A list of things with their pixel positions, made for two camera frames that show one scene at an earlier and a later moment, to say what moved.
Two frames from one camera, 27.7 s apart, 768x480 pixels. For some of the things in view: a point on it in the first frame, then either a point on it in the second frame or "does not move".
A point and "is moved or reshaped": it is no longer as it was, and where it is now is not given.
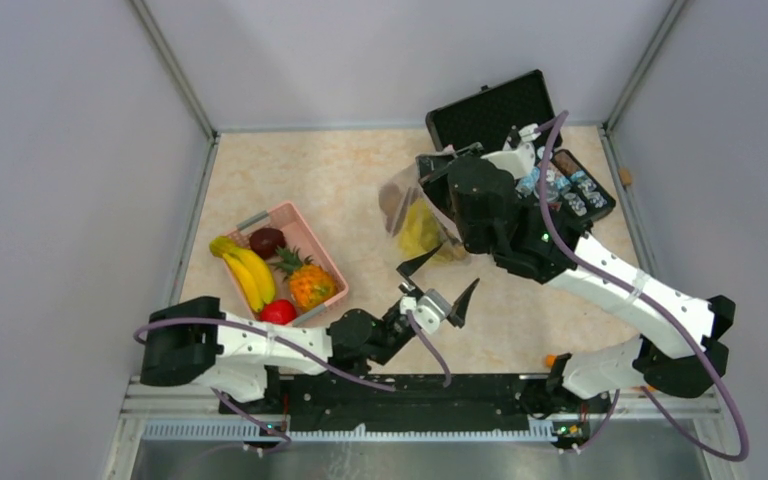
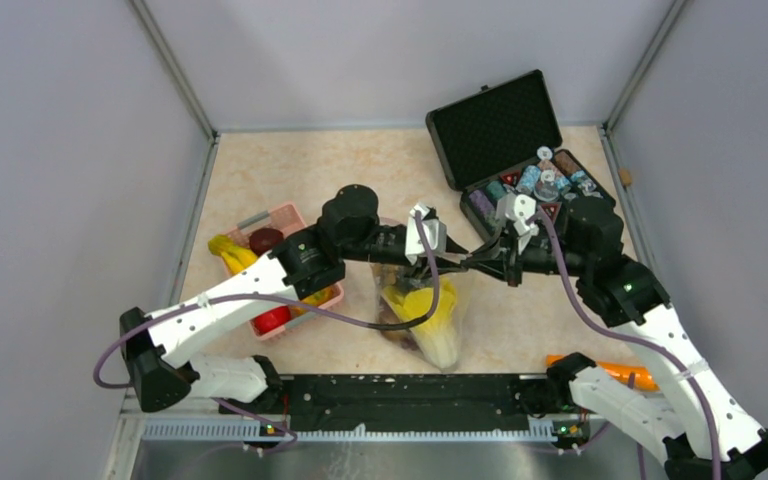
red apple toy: x=278 y=311 does not move
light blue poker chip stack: x=527 y=183 does not move
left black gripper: x=411 y=269 → x=428 y=267
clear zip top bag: x=416 y=221 → x=425 y=308
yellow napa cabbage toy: x=419 y=230 is moved or reshaped
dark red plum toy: x=265 y=241 does not move
